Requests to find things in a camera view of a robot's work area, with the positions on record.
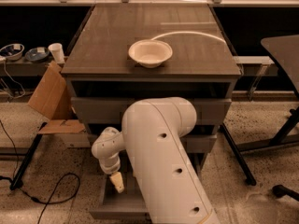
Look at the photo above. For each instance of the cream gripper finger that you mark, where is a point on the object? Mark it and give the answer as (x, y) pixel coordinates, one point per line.
(117, 181)

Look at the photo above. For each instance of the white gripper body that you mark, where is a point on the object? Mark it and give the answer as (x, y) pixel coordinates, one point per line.
(110, 168)

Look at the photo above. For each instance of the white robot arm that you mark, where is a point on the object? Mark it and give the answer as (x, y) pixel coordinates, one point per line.
(150, 134)

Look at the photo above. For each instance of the grey bottom drawer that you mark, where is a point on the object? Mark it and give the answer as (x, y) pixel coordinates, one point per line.
(124, 202)

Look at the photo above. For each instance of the grey top drawer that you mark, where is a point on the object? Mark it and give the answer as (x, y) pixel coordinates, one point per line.
(95, 110)

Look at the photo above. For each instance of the grey drawer cabinet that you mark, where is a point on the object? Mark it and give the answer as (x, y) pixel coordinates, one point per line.
(201, 67)

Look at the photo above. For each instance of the brown cardboard box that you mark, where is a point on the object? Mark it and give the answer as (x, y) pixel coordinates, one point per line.
(52, 100)

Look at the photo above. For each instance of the black left table leg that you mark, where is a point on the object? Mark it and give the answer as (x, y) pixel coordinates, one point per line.
(17, 179)

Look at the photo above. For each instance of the black table leg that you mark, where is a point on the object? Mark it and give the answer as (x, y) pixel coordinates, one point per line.
(250, 180)
(17, 179)

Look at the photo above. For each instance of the white paper bowl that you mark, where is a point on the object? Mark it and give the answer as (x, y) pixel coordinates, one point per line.
(150, 53)

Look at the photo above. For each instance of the white paper cup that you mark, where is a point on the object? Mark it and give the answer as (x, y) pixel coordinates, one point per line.
(56, 50)

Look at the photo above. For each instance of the black right table leg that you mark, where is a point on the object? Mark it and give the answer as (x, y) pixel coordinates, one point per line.
(250, 180)

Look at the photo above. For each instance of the blue bowl right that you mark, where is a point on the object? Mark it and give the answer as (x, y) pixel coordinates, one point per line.
(37, 55)

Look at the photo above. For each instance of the blue bowl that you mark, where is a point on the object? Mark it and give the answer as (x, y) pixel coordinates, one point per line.
(37, 55)
(12, 52)

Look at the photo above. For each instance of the grey low shelf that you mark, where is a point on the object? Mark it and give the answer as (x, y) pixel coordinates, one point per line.
(23, 68)

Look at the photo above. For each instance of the blue bowl left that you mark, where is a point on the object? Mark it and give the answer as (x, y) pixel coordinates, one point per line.
(12, 52)

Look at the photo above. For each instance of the black caster foot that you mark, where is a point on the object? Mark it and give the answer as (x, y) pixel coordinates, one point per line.
(279, 191)

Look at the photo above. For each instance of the black stand base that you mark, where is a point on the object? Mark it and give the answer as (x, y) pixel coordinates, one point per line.
(282, 137)

